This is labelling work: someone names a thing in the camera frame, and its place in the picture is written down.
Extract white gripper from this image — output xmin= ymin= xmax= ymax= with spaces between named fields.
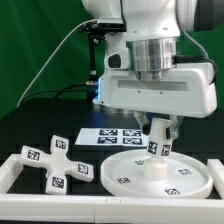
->
xmin=99 ymin=63 xmax=217 ymax=138

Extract white round table top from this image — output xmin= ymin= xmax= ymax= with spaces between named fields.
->
xmin=100 ymin=149 xmax=213 ymax=199

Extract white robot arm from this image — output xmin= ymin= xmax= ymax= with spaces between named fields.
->
xmin=82 ymin=0 xmax=224 ymax=139

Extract white fiducial marker sheet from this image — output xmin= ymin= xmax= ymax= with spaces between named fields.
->
xmin=75 ymin=128 xmax=148 ymax=147

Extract white cross table base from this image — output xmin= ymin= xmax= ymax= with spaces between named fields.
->
xmin=20 ymin=135 xmax=94 ymax=195

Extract black base cables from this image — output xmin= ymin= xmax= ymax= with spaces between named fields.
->
xmin=18 ymin=82 xmax=98 ymax=107

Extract camera on black stand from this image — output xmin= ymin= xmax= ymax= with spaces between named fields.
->
xmin=79 ymin=19 xmax=126 ymax=102

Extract grey camera cable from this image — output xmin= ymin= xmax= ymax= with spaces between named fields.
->
xmin=16 ymin=18 xmax=99 ymax=108

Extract white workspace border frame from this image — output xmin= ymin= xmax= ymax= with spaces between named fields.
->
xmin=0 ymin=154 xmax=224 ymax=224

